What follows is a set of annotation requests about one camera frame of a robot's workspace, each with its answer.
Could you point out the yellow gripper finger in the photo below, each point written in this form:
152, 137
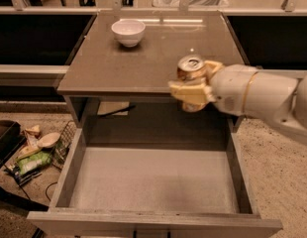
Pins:
212, 67
196, 91

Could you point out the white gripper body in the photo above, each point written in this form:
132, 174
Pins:
229, 89

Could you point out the orange soda can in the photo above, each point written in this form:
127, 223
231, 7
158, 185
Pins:
190, 68

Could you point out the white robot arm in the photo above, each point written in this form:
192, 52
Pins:
277, 100

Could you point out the grey cabinet with glass top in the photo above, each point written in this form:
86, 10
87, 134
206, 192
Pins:
102, 67

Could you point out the open grey top drawer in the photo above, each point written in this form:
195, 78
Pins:
155, 193

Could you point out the white ceramic bowl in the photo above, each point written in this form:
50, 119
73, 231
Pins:
128, 32

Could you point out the beige bowl on floor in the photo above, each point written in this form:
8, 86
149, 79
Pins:
48, 140

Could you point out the green snack bag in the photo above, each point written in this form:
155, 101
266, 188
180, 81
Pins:
33, 162

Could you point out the yellow snack packet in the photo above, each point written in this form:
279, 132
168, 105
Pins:
32, 136

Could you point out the black bin on floor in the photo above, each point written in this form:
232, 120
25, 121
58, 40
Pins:
11, 140

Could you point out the black wire basket left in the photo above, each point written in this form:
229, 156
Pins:
61, 149

